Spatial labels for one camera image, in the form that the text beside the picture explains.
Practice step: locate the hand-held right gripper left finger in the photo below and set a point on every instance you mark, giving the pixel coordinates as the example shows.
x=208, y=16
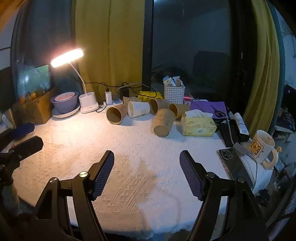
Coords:
x=104, y=172

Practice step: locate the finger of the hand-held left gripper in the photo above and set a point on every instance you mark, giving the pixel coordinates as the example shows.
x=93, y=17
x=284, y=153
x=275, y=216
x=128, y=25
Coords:
x=30, y=144
x=22, y=131

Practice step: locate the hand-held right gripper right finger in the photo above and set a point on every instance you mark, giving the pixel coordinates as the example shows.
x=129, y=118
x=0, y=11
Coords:
x=190, y=173

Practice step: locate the brown paper cup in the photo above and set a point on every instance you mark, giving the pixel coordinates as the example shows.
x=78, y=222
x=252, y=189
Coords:
x=180, y=110
x=118, y=112
x=159, y=105
x=130, y=100
x=164, y=121

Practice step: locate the white paper cup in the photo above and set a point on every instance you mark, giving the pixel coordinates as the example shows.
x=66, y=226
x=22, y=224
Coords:
x=140, y=109

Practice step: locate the cardboard box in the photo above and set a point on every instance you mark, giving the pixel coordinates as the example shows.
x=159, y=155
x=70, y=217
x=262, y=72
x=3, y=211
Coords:
x=34, y=107

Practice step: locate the white embossed tablecloth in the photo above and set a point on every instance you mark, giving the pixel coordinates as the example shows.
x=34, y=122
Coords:
x=129, y=148

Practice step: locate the smartphone with clear case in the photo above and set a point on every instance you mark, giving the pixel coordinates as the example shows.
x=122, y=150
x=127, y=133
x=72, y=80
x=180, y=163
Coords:
x=235, y=164

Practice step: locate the purple bowl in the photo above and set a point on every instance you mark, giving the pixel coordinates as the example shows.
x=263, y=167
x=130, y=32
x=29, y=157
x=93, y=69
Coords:
x=63, y=105

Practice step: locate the yellow-green tissue pack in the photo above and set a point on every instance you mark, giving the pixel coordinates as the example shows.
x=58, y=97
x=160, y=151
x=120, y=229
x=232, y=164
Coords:
x=198, y=125

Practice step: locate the white plate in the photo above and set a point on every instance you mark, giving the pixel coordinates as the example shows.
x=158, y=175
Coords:
x=69, y=114

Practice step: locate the clear plastic bag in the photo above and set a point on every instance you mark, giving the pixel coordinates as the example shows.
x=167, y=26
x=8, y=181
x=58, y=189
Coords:
x=30, y=78

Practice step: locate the black long box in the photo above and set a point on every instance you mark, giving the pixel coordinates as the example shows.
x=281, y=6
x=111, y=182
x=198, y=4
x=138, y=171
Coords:
x=225, y=133

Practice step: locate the pink-rimmed white bowl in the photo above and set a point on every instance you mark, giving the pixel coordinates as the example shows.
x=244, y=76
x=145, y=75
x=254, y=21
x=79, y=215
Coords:
x=64, y=96

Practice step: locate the white power strip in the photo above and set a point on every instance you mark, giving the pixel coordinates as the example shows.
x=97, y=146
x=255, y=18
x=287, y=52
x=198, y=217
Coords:
x=115, y=102

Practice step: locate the white tube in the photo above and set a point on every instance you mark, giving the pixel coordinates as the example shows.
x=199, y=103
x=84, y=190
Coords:
x=241, y=124

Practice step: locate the small pink box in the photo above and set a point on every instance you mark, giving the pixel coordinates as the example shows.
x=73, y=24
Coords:
x=187, y=100

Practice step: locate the cream mug with bear print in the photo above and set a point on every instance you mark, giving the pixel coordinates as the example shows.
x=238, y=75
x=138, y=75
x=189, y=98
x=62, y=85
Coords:
x=260, y=148

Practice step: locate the white charger plug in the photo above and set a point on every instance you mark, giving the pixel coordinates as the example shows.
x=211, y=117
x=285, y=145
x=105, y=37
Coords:
x=108, y=96

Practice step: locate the white plastic basket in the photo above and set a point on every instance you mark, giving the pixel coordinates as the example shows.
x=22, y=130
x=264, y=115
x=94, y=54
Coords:
x=174, y=95

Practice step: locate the black charger plug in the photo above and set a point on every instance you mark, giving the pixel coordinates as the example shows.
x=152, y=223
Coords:
x=125, y=92

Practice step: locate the white desk lamp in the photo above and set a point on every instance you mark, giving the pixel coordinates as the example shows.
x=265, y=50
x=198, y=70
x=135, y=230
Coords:
x=67, y=57

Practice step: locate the yellow snack packet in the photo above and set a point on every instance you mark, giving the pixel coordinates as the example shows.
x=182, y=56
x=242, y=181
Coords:
x=150, y=95

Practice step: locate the small yellow duck figure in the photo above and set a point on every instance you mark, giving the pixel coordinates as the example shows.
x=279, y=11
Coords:
x=279, y=149

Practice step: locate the sachets bundle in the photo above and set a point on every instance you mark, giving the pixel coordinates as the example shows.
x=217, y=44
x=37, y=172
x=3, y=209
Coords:
x=172, y=81

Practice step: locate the yellow curtain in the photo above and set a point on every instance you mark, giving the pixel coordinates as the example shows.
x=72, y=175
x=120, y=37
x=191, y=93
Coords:
x=108, y=46
x=263, y=69

